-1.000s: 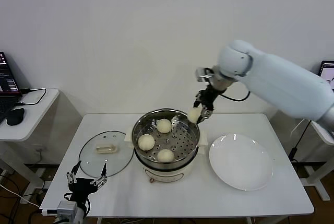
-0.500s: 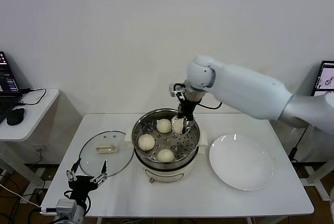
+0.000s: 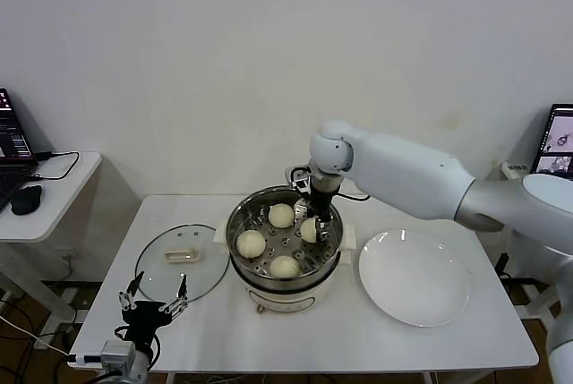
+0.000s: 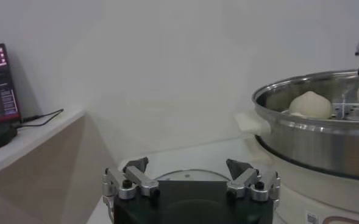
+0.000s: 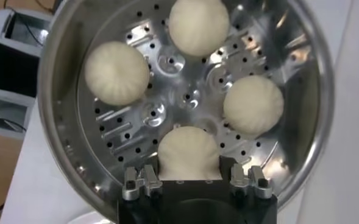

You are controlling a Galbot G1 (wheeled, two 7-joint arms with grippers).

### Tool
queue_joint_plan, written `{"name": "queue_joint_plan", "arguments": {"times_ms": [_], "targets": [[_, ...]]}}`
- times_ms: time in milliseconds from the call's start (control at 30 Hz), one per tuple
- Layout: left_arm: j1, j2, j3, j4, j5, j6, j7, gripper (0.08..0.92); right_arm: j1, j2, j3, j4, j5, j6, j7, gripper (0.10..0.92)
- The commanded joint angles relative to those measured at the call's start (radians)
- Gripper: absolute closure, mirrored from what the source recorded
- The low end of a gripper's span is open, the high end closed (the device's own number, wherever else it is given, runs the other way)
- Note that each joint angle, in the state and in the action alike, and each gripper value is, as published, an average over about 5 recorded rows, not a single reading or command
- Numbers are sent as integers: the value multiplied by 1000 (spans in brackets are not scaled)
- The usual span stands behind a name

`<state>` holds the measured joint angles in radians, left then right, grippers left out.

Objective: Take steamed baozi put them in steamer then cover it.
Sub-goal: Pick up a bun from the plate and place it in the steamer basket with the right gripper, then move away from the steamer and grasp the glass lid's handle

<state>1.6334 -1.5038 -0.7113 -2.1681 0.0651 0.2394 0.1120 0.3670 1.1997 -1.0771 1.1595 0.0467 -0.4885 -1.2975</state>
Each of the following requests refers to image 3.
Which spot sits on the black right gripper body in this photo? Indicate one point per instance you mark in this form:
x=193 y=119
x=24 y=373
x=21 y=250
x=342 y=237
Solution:
x=323 y=202

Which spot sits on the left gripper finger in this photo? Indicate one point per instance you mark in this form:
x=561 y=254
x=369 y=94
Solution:
x=130 y=296
x=181 y=303

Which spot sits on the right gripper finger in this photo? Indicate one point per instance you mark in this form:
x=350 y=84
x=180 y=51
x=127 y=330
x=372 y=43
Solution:
x=323 y=229

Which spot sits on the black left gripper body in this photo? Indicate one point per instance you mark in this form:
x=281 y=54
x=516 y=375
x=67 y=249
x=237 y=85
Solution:
x=147 y=317

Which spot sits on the white steamed baozi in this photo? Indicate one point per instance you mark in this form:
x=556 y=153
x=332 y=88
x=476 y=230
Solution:
x=284 y=267
x=250 y=244
x=281 y=215
x=308 y=231

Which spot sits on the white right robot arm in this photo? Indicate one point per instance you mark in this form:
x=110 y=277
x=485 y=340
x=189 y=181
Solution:
x=425 y=187

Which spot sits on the stainless steel steamer basket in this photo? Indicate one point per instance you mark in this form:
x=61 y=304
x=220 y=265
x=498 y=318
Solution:
x=331 y=250

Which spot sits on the round glass lid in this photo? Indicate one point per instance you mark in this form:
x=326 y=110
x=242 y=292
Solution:
x=179 y=276

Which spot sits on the cream electric cooker base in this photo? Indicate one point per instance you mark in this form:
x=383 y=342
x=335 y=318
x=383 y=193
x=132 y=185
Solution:
x=291 y=299

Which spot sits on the white round plate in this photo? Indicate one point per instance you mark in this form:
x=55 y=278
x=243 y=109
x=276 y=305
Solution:
x=412 y=281

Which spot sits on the white side table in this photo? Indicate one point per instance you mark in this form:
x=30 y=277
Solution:
x=62 y=214
x=537 y=303

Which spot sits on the black computer mouse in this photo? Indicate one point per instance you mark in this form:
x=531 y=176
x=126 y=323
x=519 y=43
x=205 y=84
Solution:
x=27 y=199

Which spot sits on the laptop with red edge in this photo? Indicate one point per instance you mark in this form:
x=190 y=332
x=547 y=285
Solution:
x=13 y=142

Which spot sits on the small white printed box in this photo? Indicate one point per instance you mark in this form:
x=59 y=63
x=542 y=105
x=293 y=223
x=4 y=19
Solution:
x=515 y=168

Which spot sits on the dark grey laptop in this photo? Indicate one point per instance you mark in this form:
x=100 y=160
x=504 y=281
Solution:
x=559 y=133

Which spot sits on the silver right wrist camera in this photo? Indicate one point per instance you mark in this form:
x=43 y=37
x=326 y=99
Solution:
x=301 y=180

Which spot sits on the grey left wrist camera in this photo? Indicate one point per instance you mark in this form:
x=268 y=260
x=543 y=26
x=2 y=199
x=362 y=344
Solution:
x=118 y=355

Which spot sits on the white wall socket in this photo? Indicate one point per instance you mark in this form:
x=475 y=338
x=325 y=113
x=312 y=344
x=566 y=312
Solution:
x=67 y=253

